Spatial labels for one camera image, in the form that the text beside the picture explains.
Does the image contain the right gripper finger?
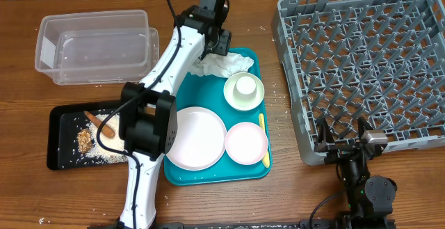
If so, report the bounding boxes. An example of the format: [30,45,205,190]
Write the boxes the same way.
[357,116,373,142]
[316,118,334,145]

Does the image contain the white napkin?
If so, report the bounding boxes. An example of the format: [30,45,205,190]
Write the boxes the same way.
[189,52,254,78]

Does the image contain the white cup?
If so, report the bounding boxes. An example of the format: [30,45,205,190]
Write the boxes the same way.
[236,76,257,96]

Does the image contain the pale green bowl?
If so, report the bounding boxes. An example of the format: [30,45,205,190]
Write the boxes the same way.
[223,72,265,111]

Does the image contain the large white plate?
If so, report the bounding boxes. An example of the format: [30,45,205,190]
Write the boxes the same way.
[167,106,227,171]

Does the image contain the orange carrot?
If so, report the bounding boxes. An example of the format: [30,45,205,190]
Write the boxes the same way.
[84,111,115,139]

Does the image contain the brown mushroom piece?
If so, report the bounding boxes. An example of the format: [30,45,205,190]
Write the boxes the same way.
[77,129,92,154]

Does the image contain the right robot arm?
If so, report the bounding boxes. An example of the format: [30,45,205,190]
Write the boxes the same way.
[309,117,397,229]

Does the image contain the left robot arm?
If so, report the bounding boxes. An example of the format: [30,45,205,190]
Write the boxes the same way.
[117,0,231,228]

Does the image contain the grey dishwasher rack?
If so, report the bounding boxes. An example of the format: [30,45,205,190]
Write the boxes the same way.
[271,0,444,165]

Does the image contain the teal serving tray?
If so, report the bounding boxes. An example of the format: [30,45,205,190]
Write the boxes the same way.
[161,47,273,187]

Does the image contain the yellow plastic spoon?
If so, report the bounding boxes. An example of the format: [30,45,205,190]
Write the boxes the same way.
[259,113,270,168]

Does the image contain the clear plastic bin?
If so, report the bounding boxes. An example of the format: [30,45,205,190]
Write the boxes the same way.
[34,10,160,85]

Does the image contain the spilled rice pile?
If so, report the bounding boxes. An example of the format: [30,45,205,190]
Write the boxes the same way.
[83,113,129,164]

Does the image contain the black tray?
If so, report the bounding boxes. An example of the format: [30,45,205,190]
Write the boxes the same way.
[47,100,127,170]

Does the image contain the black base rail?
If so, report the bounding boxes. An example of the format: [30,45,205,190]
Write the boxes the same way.
[86,219,397,229]

